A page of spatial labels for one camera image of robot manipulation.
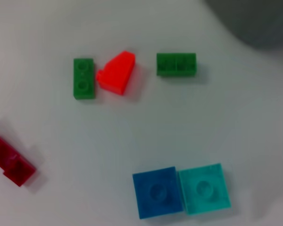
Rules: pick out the grey-green perforated storage basket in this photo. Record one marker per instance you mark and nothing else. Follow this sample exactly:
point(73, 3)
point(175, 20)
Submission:
point(257, 21)

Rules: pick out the blue toy brick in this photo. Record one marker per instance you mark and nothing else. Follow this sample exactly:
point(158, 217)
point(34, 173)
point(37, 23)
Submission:
point(158, 193)

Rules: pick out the green toy brick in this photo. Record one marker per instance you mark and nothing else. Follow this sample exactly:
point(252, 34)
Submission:
point(84, 78)
point(176, 64)

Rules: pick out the red-orange wedge toy brick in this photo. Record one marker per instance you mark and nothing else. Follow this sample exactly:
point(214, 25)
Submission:
point(116, 73)

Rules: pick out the dark red long toy brick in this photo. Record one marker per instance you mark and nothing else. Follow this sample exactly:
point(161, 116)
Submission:
point(11, 162)

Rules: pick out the teal toy brick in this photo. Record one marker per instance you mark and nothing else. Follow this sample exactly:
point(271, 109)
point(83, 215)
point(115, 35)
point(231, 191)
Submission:
point(204, 189)

